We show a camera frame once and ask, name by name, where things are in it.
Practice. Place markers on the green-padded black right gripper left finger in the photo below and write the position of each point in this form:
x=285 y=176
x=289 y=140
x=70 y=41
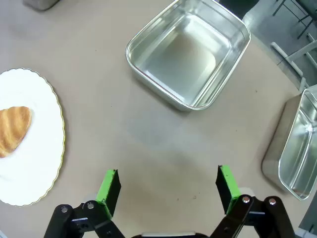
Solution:
x=106 y=191

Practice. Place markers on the black chair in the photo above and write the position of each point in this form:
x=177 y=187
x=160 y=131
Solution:
x=306 y=25

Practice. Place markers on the rectangular steel container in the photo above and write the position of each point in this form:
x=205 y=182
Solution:
x=188 y=52
x=40 y=3
x=297 y=148

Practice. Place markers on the green-padded black right gripper right finger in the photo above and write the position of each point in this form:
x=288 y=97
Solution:
x=229 y=188

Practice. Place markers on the golden croissant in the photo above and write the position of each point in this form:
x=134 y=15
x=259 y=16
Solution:
x=12 y=129

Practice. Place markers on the white scalloped plate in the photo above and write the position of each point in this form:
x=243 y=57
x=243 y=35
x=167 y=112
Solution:
x=32 y=173

